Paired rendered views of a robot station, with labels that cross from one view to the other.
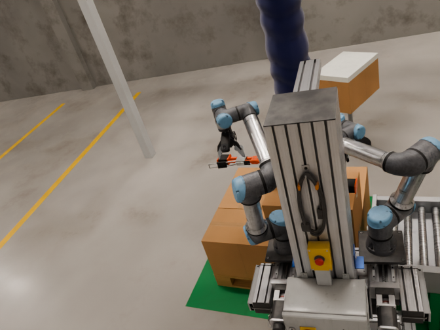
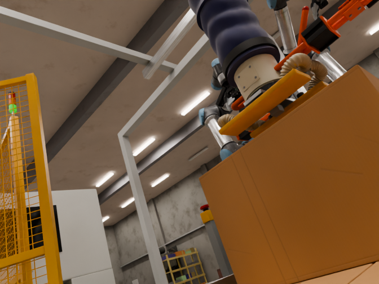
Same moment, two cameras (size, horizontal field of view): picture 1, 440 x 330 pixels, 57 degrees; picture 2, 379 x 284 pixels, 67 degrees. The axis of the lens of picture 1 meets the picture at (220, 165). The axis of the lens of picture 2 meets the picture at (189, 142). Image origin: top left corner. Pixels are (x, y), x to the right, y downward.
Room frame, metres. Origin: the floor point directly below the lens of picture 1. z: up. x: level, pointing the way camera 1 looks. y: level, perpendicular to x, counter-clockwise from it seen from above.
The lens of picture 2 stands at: (3.17, -0.70, 0.64)
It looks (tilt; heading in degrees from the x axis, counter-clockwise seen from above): 25 degrees up; 191
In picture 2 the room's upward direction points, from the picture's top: 20 degrees counter-clockwise
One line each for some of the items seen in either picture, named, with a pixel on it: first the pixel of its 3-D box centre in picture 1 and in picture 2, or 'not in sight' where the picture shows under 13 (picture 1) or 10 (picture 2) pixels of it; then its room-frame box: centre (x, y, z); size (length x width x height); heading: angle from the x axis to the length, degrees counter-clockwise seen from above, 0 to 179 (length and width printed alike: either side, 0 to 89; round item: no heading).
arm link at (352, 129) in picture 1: (350, 131); (220, 79); (1.71, -0.68, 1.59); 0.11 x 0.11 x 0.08; 24
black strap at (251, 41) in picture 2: not in sight; (250, 62); (2.17, -0.55, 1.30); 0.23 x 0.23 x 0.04
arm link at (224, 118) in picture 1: (226, 117); not in sight; (1.84, -0.10, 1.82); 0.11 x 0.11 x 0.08; 2
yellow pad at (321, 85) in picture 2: not in sight; (287, 110); (2.09, -0.51, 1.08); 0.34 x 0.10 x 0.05; 59
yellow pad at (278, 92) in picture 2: not in sight; (259, 103); (2.26, -0.60, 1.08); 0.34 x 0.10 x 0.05; 59
